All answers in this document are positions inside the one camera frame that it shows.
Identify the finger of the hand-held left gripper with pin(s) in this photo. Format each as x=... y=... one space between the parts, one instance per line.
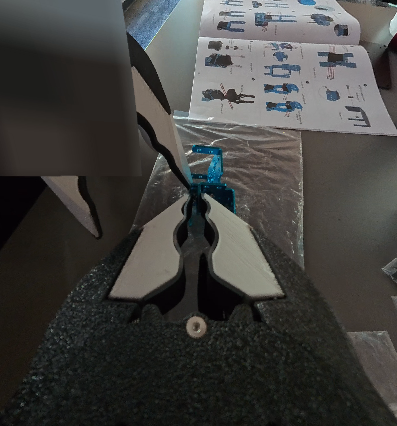
x=68 y=193
x=151 y=99

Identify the person's black clothing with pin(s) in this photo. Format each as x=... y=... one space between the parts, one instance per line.
x=2 y=216

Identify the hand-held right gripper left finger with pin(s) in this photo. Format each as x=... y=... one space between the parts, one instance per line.
x=145 y=266

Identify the white instruction booklet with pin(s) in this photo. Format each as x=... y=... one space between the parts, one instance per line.
x=311 y=113

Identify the blue metal bracket assembly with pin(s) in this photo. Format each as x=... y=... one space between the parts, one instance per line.
x=215 y=169

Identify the large clear plastic bag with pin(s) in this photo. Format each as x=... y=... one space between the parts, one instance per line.
x=268 y=183

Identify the dark grey desk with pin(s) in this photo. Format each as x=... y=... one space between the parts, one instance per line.
x=351 y=199

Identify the dark brown block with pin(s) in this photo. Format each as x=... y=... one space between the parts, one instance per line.
x=381 y=66

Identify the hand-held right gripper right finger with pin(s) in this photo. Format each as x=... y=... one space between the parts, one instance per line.
x=245 y=266

